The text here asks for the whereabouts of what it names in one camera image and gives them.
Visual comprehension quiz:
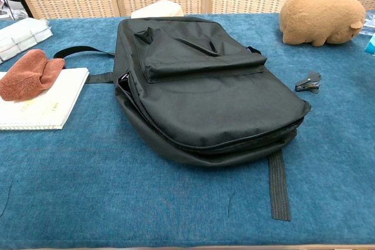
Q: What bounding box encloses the black fabric backpack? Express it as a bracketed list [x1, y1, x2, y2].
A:
[54, 16, 312, 221]

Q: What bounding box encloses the spiral notebook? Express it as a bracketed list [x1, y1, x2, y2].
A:
[0, 67, 90, 131]

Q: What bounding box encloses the beige takeout food box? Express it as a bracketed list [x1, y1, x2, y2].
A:
[131, 0, 185, 19]

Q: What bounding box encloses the small black staple remover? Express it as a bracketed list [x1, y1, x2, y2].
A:
[295, 70, 322, 95]

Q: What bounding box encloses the blue carpet table cover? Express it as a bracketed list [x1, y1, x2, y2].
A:
[0, 12, 375, 248]

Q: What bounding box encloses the brown plush animal toy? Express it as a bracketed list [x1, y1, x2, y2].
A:
[279, 0, 367, 47]

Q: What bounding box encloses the rust brown cloth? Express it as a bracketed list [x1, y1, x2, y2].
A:
[0, 49, 66, 103]

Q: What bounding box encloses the white tissue multipack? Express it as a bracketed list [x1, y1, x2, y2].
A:
[0, 18, 54, 64]

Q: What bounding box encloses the blue plastic wrap box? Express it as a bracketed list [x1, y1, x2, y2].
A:
[364, 35, 375, 55]

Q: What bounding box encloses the clear plastic water bottle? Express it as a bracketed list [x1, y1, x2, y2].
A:
[364, 9, 375, 36]

